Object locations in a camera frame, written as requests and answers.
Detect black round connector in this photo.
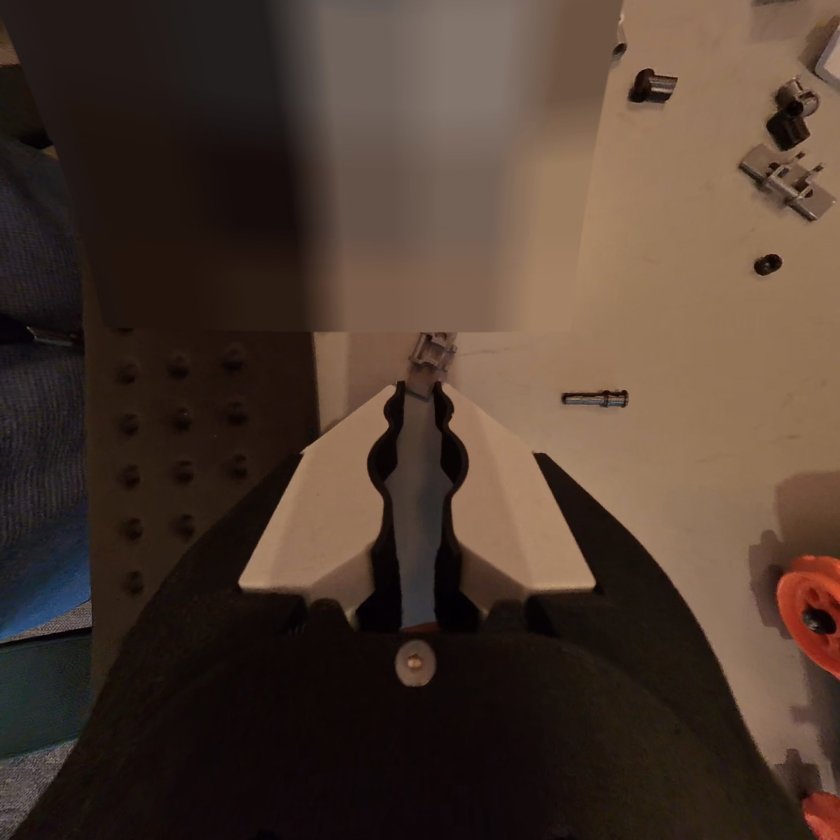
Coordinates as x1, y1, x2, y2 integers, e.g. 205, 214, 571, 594
629, 67, 679, 104

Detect grey plate with clips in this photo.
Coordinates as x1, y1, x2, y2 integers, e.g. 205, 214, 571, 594
739, 144, 836, 222

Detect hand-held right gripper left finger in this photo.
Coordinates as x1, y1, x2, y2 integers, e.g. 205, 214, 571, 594
239, 381, 403, 631

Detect person's leg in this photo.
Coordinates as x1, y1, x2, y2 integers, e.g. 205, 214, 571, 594
0, 131, 91, 641

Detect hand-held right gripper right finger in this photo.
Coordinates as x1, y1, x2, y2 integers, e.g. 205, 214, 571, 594
433, 381, 597, 631

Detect black dimpled foam pad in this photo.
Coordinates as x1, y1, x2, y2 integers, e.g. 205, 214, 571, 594
85, 328, 316, 683

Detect pale curved panel with pins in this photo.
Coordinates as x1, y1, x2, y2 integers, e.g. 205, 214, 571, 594
814, 26, 840, 83

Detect black toy car orange wheels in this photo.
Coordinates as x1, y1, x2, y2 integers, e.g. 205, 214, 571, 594
776, 554, 840, 840

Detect black and grey connector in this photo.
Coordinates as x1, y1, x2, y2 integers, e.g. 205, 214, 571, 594
766, 77, 821, 151

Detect grey clip plate assembly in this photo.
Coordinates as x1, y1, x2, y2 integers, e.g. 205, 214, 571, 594
408, 331, 458, 401

